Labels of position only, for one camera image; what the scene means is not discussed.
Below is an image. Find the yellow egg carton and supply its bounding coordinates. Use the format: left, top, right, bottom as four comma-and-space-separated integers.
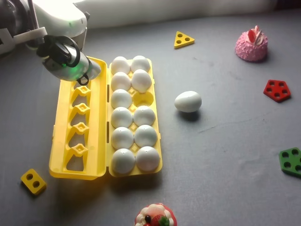
48, 56, 164, 181

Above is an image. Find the pink toy cake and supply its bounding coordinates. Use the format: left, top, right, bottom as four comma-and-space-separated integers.
235, 25, 269, 62

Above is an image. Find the white plastic egg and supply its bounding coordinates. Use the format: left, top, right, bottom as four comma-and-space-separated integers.
135, 146, 161, 172
110, 107, 134, 128
111, 56, 131, 73
131, 69, 152, 92
130, 55, 151, 73
111, 148, 136, 174
133, 105, 156, 127
111, 127, 135, 149
134, 124, 158, 146
174, 90, 202, 113
110, 89, 133, 109
111, 72, 132, 90

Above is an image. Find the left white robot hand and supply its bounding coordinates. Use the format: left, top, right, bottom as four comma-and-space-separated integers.
32, 0, 102, 86

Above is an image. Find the white backdrop sheet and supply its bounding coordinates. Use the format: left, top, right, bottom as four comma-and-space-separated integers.
70, 0, 301, 29

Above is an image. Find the strawberry cream toy cake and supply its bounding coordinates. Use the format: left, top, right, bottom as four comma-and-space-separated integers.
135, 202, 178, 226

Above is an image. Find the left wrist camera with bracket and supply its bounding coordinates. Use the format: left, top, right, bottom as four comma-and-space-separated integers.
0, 27, 47, 56

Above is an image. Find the yellow two-hole block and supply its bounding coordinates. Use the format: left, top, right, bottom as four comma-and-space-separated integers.
20, 168, 47, 195

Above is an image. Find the red pentagon five-hole block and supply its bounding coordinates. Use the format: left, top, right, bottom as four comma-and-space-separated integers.
263, 79, 292, 103

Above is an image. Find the green pentagon block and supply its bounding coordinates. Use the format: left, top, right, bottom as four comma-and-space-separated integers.
278, 147, 301, 178

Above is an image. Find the yellow triangle three-hole block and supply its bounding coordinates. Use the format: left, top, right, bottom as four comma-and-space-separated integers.
174, 31, 196, 49

